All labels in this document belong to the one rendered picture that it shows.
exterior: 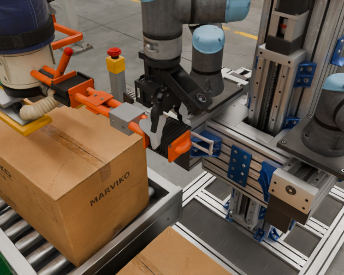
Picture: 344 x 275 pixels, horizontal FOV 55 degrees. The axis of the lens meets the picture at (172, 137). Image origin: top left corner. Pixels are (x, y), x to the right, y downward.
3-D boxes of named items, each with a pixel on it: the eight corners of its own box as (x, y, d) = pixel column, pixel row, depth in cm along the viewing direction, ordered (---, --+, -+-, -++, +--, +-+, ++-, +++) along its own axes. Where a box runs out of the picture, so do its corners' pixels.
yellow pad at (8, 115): (-31, 97, 113) (-36, 85, 110) (-3, 86, 119) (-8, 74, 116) (24, 137, 97) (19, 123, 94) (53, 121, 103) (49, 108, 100)
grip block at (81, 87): (52, 99, 95) (47, 81, 91) (79, 86, 100) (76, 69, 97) (70, 109, 90) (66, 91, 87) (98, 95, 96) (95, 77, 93)
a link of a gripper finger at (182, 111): (173, 113, 83) (164, 89, 76) (192, 122, 80) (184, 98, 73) (166, 121, 83) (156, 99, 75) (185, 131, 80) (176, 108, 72)
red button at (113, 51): (105, 57, 162) (104, 49, 159) (116, 53, 166) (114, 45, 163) (113, 61, 158) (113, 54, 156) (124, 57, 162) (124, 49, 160)
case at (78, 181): (-5, 193, 153) (-39, 125, 127) (66, 149, 177) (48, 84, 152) (79, 270, 124) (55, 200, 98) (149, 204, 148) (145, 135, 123)
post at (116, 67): (123, 192, 225) (105, 57, 162) (131, 187, 229) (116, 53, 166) (130, 198, 222) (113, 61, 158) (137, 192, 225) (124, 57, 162)
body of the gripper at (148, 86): (158, 90, 77) (156, 41, 70) (187, 103, 73) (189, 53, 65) (135, 104, 73) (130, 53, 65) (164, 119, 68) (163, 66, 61)
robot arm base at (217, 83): (202, 74, 140) (203, 53, 134) (231, 87, 132) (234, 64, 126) (178, 88, 132) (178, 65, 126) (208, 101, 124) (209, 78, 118)
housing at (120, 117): (108, 126, 85) (107, 112, 82) (128, 114, 89) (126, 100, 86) (128, 137, 81) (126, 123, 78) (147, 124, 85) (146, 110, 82)
